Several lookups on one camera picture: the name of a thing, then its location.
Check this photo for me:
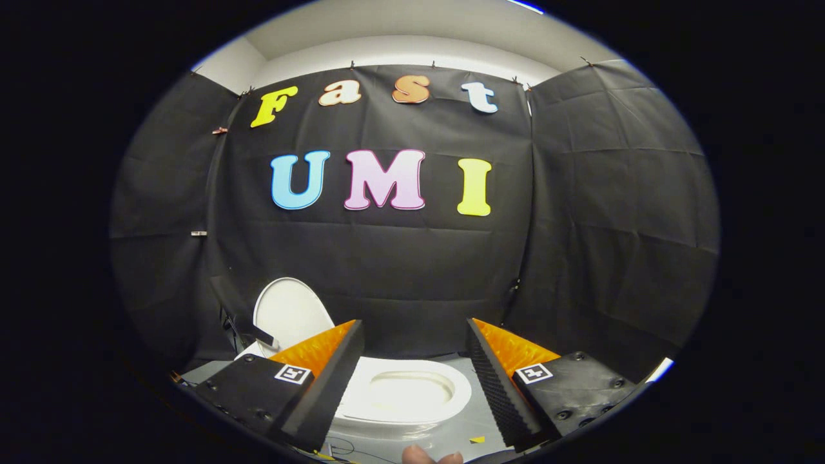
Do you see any thin black cable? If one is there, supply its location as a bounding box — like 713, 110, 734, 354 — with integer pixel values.
319, 437, 400, 464

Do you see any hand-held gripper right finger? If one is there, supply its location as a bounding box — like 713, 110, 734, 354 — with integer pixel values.
466, 317, 637, 451

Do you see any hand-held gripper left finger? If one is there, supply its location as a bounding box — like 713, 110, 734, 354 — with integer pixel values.
195, 319, 366, 453

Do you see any black backdrop cloth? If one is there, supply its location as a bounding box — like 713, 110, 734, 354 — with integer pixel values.
108, 58, 721, 384

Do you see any white toilet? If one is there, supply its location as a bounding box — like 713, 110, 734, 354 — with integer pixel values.
233, 342, 473, 442

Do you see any white toilet lid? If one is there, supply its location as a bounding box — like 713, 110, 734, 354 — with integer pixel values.
253, 277, 336, 359

